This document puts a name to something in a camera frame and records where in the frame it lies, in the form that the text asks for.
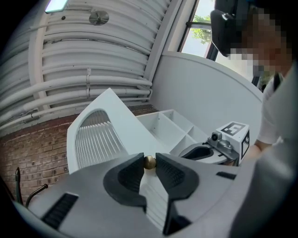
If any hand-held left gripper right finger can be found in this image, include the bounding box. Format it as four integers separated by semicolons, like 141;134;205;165
155;152;242;236

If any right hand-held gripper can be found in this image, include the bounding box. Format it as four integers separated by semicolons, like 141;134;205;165
178;121;250;167

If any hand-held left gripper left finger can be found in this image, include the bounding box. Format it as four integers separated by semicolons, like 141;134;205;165
14;152;162;238

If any small brass ball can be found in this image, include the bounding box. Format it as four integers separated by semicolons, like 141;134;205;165
143;155;157;170

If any person's right forearm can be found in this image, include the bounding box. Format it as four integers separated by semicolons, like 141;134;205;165
246;141;266;161

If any white desk with hutch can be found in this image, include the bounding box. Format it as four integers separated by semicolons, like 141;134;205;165
136;109;210;157

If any person's printed white shirt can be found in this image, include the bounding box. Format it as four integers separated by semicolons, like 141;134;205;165
229;67;298;238

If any person's head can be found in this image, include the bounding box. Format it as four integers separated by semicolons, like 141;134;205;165
229;9;294;75

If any row of white ceiling pipes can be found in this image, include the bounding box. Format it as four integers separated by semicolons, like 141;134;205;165
0;0;173;133

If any round metal ceiling fixture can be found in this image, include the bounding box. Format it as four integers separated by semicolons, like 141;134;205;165
89;10;109;26

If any rectangular ceiling lamp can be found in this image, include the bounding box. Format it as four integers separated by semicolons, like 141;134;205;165
45;0;70;14

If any black head-worn camera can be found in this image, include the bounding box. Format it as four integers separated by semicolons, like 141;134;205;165
210;0;253;58

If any black window frame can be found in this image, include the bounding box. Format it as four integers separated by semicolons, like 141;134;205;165
177;0;221;61

